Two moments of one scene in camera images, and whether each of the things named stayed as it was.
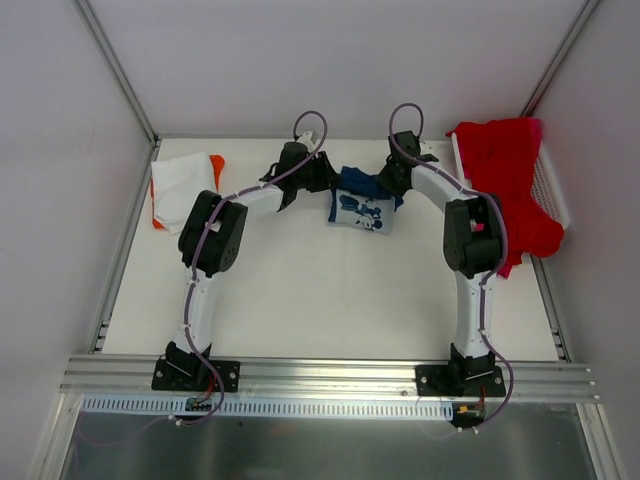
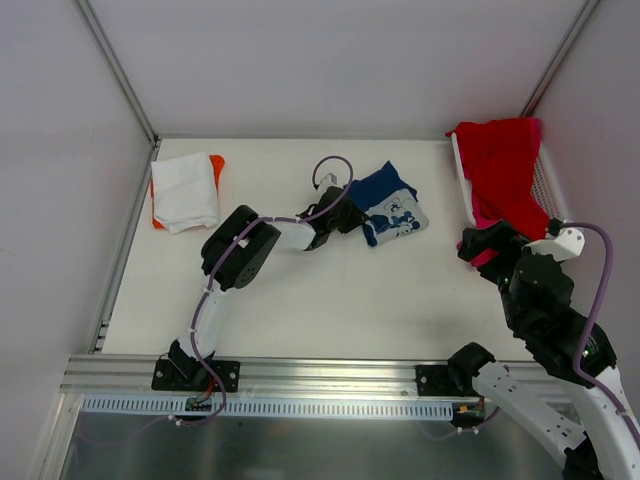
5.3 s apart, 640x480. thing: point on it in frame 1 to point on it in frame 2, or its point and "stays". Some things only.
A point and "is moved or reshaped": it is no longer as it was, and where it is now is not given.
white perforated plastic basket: (545, 190) stays
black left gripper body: (320, 170) to (342, 214)
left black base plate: (192, 375) stays
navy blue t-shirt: (360, 202) is moved or reshaped
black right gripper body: (388, 176) to (486, 245)
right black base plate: (441, 380) stays
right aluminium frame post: (558, 62) stays
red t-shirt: (500, 157) stays
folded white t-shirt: (178, 183) stays
